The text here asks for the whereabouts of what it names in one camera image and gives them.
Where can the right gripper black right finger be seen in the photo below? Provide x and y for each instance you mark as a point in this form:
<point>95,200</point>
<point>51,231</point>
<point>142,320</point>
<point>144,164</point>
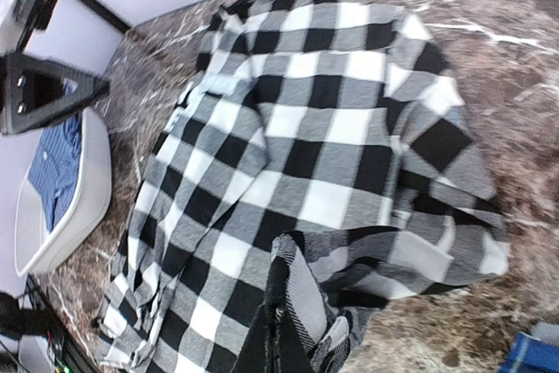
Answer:
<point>289,315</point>

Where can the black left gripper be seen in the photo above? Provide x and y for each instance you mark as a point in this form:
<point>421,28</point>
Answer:
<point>37,93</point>

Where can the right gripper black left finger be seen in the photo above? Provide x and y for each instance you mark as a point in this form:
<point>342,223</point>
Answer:
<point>259,352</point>

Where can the black white checked shirt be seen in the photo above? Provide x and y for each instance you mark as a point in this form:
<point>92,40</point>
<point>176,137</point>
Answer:
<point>332,129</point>

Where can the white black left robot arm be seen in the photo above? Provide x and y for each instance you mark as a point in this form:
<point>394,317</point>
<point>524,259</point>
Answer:
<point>20,19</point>

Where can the small-check blue shirt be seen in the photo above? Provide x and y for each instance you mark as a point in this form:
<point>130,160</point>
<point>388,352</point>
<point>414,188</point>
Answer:
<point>54,170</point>

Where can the grey plastic bin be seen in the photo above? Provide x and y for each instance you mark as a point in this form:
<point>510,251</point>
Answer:
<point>35,249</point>

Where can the blue plaid folded shirt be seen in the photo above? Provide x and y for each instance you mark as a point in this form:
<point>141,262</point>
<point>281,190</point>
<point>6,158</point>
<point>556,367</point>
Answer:
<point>528,355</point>

